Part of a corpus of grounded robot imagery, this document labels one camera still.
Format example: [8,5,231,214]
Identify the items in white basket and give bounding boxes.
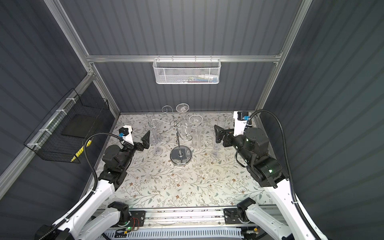
[175,75,220,84]

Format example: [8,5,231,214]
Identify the yellow black striped item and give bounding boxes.
[70,140,92,163]

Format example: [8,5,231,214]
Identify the black wire basket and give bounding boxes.
[24,91,111,164]

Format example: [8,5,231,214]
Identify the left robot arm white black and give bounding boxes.
[35,125,151,240]

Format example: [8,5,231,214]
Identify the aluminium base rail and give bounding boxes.
[59,205,301,230]

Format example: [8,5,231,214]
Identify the chrome wine glass rack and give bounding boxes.
[155,105,193,167]

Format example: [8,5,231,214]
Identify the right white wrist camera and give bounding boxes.
[233,111,252,137]

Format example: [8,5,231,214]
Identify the floral patterned table mat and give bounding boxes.
[101,112,273,209]

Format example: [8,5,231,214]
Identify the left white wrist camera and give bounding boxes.
[119,125,134,146]

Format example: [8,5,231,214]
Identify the left black corrugated cable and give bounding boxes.
[37,132,133,240]

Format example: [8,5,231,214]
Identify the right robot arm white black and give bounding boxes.
[214,125,327,240]

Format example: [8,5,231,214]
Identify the black corrugated cable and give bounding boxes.
[247,109,323,240]
[37,132,133,240]

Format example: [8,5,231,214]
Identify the right black corrugated cable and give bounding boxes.
[247,109,323,240]

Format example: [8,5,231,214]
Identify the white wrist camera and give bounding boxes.
[233,111,252,137]
[119,125,134,146]

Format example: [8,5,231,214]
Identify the white wire mesh basket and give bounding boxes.
[153,59,222,85]

